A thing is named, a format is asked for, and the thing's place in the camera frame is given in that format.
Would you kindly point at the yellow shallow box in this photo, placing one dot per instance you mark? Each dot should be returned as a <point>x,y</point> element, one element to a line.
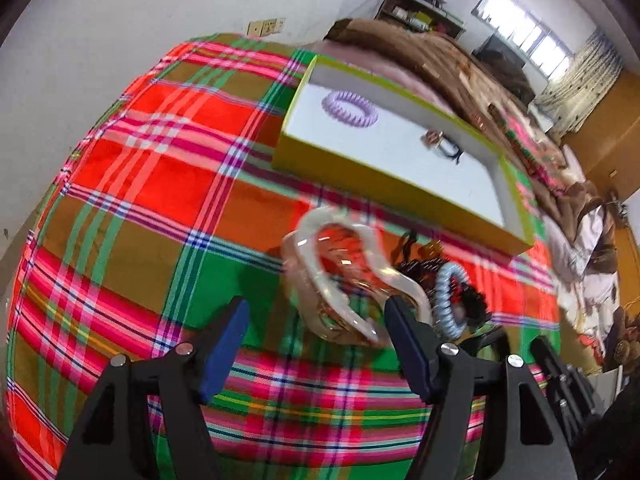
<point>380,160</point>

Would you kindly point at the folded plaid cloth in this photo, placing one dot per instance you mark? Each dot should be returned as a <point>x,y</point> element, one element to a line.
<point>530,145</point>

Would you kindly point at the dark brown jacket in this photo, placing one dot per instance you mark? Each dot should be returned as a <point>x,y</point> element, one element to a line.
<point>500,57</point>

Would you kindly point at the window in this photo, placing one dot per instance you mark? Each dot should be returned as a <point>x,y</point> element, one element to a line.
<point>525,30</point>

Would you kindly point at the white quilt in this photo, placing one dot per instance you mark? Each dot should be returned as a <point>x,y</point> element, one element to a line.
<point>585,240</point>

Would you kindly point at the cluttered white shelf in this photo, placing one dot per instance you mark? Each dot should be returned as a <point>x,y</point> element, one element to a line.
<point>405,10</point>

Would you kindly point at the patterned curtain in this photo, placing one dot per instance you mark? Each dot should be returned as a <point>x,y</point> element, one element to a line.
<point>585,80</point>

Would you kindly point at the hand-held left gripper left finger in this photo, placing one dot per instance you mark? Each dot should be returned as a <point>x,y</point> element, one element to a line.
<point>225,350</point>

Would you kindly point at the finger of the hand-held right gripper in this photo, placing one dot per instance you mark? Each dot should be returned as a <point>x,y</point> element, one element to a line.
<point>492,340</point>
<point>560,375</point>

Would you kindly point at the wooden wardrobe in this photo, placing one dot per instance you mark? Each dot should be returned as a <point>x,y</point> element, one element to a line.
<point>615,130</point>

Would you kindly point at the plaid tablecloth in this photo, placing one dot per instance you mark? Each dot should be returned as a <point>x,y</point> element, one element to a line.
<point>150,170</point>

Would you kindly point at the brown blanket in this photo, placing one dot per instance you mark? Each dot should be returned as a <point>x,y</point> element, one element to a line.
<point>425,55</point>

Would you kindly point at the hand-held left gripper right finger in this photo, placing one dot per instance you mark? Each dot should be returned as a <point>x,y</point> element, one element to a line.
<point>407,345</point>

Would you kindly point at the clear hair claw clip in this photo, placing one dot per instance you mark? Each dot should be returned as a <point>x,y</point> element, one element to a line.
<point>312,255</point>

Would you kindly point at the wall socket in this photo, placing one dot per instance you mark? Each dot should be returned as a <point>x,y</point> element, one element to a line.
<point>265,26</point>

